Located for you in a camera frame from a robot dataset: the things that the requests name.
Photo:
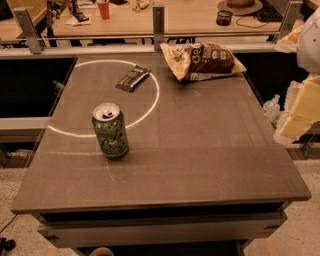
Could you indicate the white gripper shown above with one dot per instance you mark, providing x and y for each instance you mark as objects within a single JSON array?
[{"x": 310, "y": 46}]

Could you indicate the green soda can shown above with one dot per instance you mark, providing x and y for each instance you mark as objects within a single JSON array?
[{"x": 109, "y": 126}]

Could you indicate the dark chocolate bar wrapper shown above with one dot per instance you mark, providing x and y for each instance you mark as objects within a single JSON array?
[{"x": 131, "y": 79}]

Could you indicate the clear sanitizer bottle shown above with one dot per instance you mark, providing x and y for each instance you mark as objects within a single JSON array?
[{"x": 271, "y": 108}]

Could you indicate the black keyboard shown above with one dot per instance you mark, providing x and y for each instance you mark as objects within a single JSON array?
[{"x": 268, "y": 13}]

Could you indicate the tan brimmed hat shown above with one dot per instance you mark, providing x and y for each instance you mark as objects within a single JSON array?
[{"x": 240, "y": 7}]

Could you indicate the black mesh cup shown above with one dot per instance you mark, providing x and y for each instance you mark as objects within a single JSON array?
[{"x": 224, "y": 18}]

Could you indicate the brown and cream chip bag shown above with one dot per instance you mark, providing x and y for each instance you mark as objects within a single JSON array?
[{"x": 201, "y": 61}]

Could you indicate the red plastic cup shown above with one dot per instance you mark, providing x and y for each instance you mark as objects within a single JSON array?
[{"x": 103, "y": 6}]

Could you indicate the green bottle beside table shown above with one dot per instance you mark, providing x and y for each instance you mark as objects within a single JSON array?
[{"x": 58, "y": 87}]

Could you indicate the grey metal bracket right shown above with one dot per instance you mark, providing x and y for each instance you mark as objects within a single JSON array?
[{"x": 290, "y": 10}]

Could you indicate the grey metal bracket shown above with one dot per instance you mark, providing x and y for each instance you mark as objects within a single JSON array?
[
  {"x": 290, "y": 10},
  {"x": 34, "y": 42},
  {"x": 158, "y": 26}
]

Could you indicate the grey metal bracket middle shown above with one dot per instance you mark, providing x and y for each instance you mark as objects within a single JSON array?
[{"x": 158, "y": 26}]

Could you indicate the grey metal bracket left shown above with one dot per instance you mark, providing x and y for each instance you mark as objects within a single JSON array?
[{"x": 34, "y": 42}]

